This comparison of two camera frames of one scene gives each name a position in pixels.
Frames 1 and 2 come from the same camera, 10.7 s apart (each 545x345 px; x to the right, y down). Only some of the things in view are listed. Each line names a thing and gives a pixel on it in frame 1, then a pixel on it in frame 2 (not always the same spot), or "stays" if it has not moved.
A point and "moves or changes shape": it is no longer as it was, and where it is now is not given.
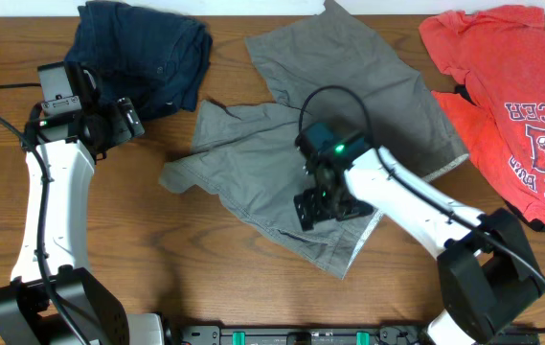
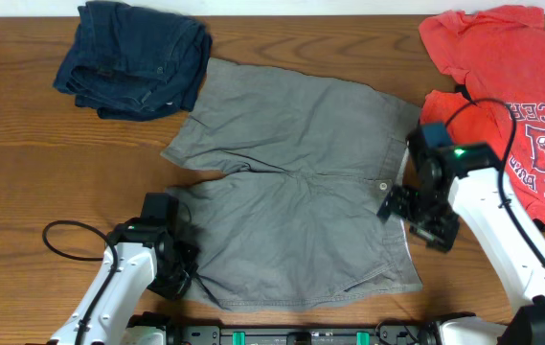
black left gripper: x=123 y=131 to x=174 y=287
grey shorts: x=339 y=68 moves or changes shape
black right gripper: x=310 y=211 to x=439 y=236
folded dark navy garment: x=157 y=59 stays
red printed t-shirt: x=520 y=121 stays
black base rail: x=302 y=335 stays
